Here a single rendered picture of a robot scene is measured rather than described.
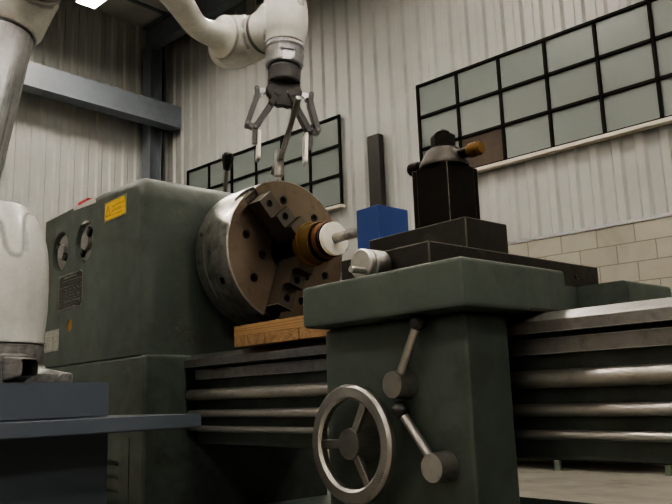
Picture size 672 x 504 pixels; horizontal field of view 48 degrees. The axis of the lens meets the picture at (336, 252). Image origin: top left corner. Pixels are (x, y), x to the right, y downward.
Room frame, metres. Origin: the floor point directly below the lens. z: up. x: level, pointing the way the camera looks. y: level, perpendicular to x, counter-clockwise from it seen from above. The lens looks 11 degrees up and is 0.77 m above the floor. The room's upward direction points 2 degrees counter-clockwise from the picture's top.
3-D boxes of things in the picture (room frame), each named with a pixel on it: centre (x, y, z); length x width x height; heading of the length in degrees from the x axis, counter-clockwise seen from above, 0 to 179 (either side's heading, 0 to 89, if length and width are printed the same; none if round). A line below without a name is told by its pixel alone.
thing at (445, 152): (1.16, -0.18, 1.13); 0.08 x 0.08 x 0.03
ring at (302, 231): (1.53, 0.04, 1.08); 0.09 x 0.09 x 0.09; 41
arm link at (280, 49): (1.62, 0.10, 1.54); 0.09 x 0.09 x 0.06
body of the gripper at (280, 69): (1.62, 0.11, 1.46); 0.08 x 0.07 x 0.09; 104
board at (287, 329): (1.45, -0.03, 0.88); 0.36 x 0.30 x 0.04; 131
